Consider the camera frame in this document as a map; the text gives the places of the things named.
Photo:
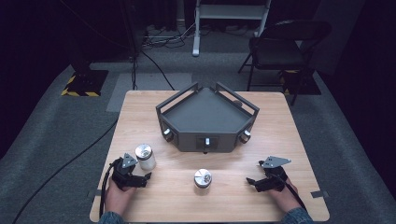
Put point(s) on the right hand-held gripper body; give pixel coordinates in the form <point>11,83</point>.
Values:
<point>274,175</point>

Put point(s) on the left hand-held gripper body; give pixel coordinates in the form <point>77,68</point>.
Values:
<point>124,174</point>

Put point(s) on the glass jar with white powder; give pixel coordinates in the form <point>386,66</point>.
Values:
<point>145,157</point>

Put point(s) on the glass jar with brown spice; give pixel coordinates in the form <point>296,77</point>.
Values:
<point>202,179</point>

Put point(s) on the dark grey corner rack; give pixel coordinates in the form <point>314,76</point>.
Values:
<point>205,116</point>

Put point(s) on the person's right hand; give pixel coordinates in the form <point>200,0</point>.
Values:
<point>285,197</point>

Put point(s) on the person's left hand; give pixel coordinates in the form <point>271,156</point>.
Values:
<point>116,197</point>

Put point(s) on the grey tape strip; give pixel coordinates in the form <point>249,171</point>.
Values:
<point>93,193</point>
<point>319,194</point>

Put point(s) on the grey floor mat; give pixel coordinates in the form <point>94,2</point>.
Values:
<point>146,84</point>

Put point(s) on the black base with hazard tape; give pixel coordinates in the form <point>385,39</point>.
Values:
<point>85,82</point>
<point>306,82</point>

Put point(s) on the black folding chair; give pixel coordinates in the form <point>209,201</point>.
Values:
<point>280,51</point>

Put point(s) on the black stand pole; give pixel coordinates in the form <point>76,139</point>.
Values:
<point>134,34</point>

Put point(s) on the white metal stand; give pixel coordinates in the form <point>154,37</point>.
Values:
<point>229,11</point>

